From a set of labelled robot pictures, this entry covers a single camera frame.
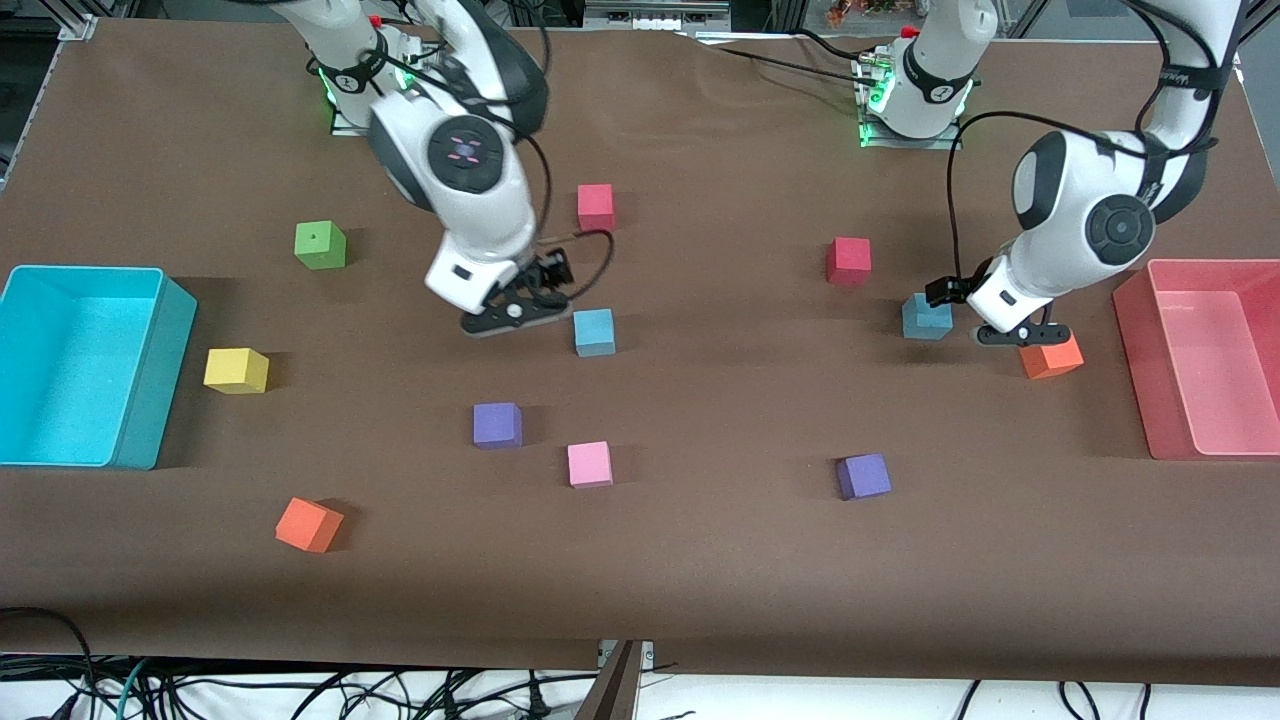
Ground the light blue foam block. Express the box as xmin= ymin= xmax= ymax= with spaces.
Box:
xmin=901 ymin=293 xmax=954 ymax=342
xmin=573 ymin=308 xmax=617 ymax=358

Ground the orange foam block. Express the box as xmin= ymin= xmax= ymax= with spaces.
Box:
xmin=275 ymin=497 xmax=345 ymax=554
xmin=1019 ymin=335 xmax=1085 ymax=380

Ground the purple foam block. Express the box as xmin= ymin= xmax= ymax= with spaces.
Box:
xmin=473 ymin=402 xmax=523 ymax=450
xmin=836 ymin=453 xmax=893 ymax=501

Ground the red foam block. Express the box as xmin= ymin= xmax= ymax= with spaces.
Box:
xmin=826 ymin=237 xmax=872 ymax=286
xmin=577 ymin=183 xmax=615 ymax=232

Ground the pink foam block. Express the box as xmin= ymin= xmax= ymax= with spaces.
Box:
xmin=567 ymin=441 xmax=614 ymax=490

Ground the green foam block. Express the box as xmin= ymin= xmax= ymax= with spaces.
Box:
xmin=294 ymin=221 xmax=348 ymax=271

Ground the pink plastic bin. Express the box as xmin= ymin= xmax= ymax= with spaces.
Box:
xmin=1112 ymin=258 xmax=1280 ymax=461

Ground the yellow foam block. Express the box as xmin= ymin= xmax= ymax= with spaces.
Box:
xmin=204 ymin=348 xmax=270 ymax=395

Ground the brown table cover sheet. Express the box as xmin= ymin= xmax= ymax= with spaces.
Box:
xmin=0 ymin=18 xmax=1280 ymax=687

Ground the teal plastic bin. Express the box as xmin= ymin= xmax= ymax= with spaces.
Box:
xmin=0 ymin=265 xmax=198 ymax=471

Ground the black right camera cable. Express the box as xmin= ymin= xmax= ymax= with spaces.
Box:
xmin=515 ymin=130 xmax=615 ymax=326

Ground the black camera cable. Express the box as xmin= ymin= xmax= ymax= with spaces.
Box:
xmin=945 ymin=110 xmax=1161 ymax=286
xmin=515 ymin=130 xmax=615 ymax=326

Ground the black left camera cable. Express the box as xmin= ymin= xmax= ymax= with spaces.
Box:
xmin=945 ymin=110 xmax=1161 ymax=286

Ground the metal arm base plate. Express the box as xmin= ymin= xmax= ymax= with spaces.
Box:
xmin=858 ymin=118 xmax=964 ymax=151
xmin=330 ymin=100 xmax=421 ymax=136

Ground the black cable on table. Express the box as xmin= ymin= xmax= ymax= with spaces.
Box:
xmin=680 ymin=30 xmax=871 ymax=86

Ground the dark brown post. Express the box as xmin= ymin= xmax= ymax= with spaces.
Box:
xmin=575 ymin=640 xmax=643 ymax=720

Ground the teal floor cable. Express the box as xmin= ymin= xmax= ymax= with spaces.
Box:
xmin=115 ymin=658 xmax=156 ymax=720

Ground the black floor cable loop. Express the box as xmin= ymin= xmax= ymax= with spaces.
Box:
xmin=0 ymin=606 xmax=101 ymax=720

